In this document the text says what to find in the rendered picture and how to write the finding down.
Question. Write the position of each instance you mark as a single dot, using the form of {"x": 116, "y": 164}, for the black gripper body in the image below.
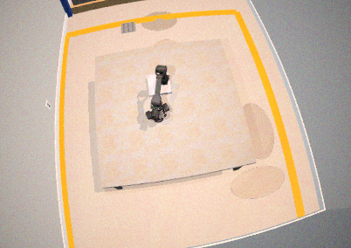
{"x": 164, "y": 107}

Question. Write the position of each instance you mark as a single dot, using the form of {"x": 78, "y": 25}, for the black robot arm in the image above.
{"x": 156, "y": 103}

